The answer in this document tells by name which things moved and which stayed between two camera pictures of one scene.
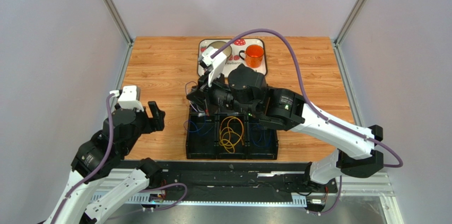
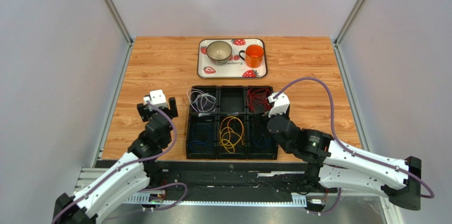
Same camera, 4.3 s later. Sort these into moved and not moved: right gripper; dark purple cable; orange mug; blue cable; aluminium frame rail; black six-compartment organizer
Moved: dark purple cable; right gripper
Not moved: aluminium frame rail; black six-compartment organizer; orange mug; blue cable
